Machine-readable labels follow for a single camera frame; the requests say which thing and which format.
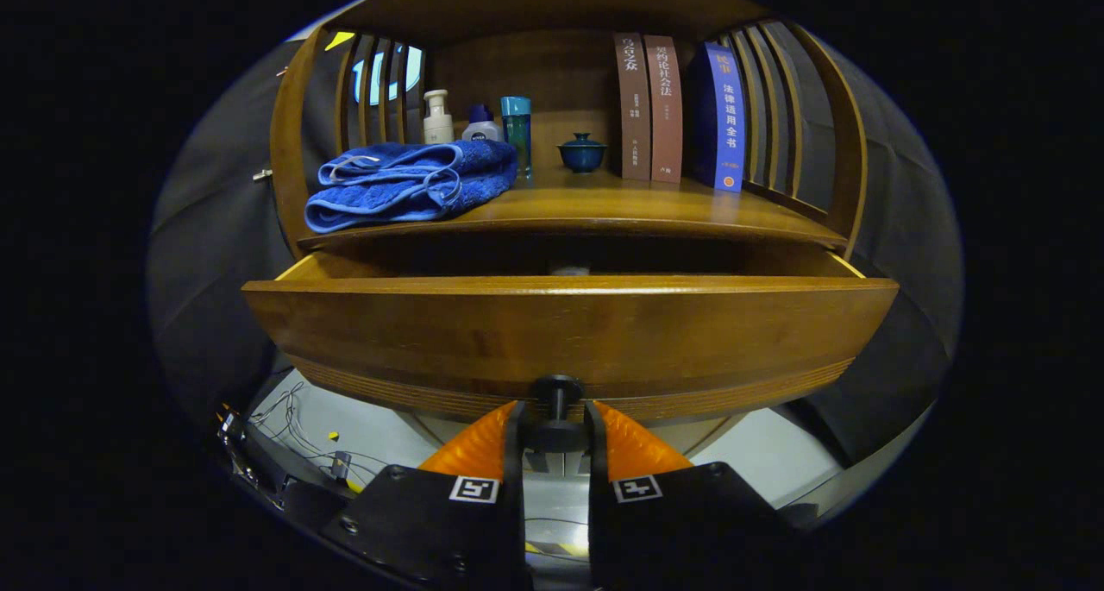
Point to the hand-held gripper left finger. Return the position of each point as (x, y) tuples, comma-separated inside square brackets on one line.
[(431, 531)]

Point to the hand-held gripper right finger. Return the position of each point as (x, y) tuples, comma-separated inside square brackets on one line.
[(681, 531)]

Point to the white green cleanser tube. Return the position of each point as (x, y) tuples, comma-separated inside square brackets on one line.
[(569, 271)]

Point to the wooden countertop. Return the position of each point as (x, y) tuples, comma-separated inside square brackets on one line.
[(604, 207)]

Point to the wooden cabinet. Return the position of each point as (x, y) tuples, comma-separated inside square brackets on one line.
[(552, 73)]

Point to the small grey adapter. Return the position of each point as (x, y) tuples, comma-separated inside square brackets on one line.
[(341, 466)]

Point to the blue folded towel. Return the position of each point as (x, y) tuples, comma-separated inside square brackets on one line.
[(405, 185)]

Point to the dark blue lidded teacup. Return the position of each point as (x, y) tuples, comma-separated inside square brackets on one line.
[(582, 155)]

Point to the teal transparent bottle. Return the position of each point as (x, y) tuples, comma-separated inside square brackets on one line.
[(517, 138)]

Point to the white bottle with blue cap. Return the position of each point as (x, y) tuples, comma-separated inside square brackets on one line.
[(481, 129)]

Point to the white pump bottle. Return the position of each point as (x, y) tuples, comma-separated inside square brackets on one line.
[(437, 121)]

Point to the blue book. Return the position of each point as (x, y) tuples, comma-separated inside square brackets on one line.
[(723, 116)]

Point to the reddish brown book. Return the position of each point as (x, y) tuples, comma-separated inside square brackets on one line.
[(664, 108)]

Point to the dark brown book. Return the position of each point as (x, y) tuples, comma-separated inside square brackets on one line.
[(632, 108)]

